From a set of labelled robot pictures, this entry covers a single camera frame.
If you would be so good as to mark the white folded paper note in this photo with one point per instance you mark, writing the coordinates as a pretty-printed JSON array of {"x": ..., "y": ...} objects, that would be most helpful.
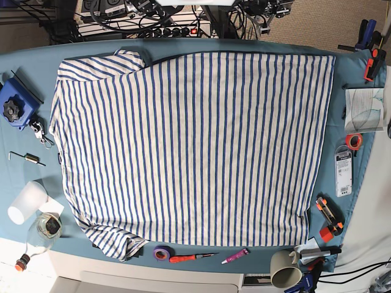
[{"x": 310, "y": 247}]

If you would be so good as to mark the blue white striped T-shirt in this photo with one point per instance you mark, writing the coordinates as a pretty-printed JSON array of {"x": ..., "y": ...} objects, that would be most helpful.
[{"x": 218, "y": 149}]

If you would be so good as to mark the open leaf print booklet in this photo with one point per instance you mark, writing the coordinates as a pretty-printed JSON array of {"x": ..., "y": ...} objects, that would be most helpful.
[{"x": 364, "y": 110}]

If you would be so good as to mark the blue black clamp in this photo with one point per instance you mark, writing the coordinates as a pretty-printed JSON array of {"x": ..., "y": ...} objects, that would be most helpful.
[{"x": 367, "y": 39}]

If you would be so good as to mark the blue block with black knob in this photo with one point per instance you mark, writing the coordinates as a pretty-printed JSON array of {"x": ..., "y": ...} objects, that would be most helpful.
[{"x": 17, "y": 104}]

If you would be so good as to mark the orange black clamp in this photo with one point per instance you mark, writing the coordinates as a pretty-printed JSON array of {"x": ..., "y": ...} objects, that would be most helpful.
[{"x": 374, "y": 64}]

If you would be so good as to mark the orange handle screwdriver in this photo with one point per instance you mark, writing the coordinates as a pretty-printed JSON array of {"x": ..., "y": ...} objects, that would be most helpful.
[{"x": 184, "y": 258}]

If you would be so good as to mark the blue clamp at bottom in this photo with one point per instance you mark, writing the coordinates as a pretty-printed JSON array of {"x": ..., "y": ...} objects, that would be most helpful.
[{"x": 310, "y": 279}]

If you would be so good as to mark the orange tape roll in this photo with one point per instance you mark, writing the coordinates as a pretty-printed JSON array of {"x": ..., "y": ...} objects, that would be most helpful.
[{"x": 354, "y": 141}]

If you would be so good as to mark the clear packaged tool box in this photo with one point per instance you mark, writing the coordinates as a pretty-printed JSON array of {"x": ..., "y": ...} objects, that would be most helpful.
[{"x": 343, "y": 161}]

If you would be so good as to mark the white paper card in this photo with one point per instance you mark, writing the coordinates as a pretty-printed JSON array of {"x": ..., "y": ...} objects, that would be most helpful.
[{"x": 52, "y": 207}]

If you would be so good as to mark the silver carabiner keychain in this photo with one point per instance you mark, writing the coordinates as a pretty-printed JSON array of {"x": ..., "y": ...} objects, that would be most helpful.
[{"x": 39, "y": 132}]

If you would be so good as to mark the orange black utility knife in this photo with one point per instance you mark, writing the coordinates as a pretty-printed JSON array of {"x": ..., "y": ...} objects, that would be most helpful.
[{"x": 334, "y": 219}]

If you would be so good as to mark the clear glass bottle orange cap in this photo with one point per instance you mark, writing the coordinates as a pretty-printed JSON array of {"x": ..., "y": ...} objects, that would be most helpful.
[{"x": 43, "y": 233}]

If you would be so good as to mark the pink tube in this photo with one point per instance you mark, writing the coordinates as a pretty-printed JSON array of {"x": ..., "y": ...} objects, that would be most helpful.
[{"x": 238, "y": 255}]

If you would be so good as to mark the hex key with brass sleeve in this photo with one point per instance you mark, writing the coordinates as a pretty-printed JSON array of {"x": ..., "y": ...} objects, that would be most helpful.
[{"x": 27, "y": 157}]

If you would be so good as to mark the purple tape roll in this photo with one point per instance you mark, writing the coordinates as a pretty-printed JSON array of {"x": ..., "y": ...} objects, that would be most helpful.
[{"x": 163, "y": 253}]

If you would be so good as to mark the white plastic cup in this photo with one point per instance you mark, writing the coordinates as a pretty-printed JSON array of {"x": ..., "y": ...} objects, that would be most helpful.
[{"x": 29, "y": 200}]

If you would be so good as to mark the grey ceramic mug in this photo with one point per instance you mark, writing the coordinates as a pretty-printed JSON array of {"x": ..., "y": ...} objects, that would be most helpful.
[{"x": 283, "y": 273}]

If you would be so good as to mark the black power strip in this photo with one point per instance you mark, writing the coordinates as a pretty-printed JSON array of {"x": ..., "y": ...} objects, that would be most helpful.
[{"x": 175, "y": 32}]

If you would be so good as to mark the teal table cloth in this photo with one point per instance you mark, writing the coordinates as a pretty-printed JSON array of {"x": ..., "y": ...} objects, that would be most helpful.
[{"x": 366, "y": 236}]

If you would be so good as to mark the black marker pen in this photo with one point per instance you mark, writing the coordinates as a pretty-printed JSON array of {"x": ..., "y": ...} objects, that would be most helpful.
[{"x": 318, "y": 254}]

